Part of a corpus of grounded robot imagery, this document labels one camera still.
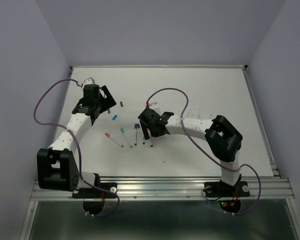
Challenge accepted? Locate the red cap marker pen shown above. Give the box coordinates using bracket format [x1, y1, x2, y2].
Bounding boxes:
[147, 128, 154, 148]

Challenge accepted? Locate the dark green cap marker pen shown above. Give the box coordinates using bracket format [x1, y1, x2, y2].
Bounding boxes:
[134, 123, 138, 146]

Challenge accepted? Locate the light green cap marker pen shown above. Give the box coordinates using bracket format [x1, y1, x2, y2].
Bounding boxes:
[120, 127, 133, 148]

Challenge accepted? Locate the brown cap marker pen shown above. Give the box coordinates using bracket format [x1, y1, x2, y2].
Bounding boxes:
[197, 109, 202, 120]

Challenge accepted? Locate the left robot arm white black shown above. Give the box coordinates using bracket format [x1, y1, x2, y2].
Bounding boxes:
[36, 84, 116, 197]

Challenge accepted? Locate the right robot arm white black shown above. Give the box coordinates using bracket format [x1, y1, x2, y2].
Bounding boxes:
[138, 107, 243, 195]

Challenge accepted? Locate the pink cap marker pen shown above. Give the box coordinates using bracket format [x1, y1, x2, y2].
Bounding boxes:
[105, 132, 124, 148]

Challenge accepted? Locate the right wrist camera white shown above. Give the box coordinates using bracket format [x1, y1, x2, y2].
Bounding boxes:
[149, 102, 162, 116]

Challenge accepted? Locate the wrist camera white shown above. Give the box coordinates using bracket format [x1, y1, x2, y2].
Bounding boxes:
[149, 102, 162, 116]
[82, 77, 96, 87]

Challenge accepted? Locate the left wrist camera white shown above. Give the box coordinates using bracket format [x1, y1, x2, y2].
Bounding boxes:
[82, 77, 96, 87]

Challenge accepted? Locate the aluminium rail frame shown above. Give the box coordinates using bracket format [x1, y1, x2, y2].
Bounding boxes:
[30, 177, 295, 202]

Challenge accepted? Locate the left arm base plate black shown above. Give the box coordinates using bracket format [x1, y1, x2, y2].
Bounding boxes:
[72, 182, 118, 218]

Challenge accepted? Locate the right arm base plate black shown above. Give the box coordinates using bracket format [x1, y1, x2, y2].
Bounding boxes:
[202, 181, 250, 214]

